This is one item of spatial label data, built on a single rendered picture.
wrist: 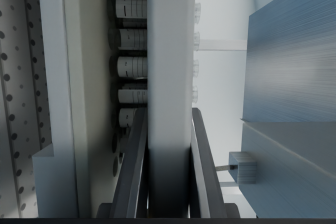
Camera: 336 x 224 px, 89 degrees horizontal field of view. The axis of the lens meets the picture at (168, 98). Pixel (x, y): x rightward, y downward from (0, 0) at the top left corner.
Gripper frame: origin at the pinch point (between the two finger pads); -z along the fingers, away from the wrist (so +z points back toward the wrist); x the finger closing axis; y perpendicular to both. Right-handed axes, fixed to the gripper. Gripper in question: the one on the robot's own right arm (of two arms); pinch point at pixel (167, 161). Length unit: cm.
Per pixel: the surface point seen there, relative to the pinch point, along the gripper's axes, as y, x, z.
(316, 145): 6.1, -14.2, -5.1
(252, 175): 12.8, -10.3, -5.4
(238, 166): 11.7, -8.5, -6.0
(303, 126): 9.3, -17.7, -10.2
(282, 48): 10.8, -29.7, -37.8
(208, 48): 35, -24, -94
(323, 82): 11.1, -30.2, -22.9
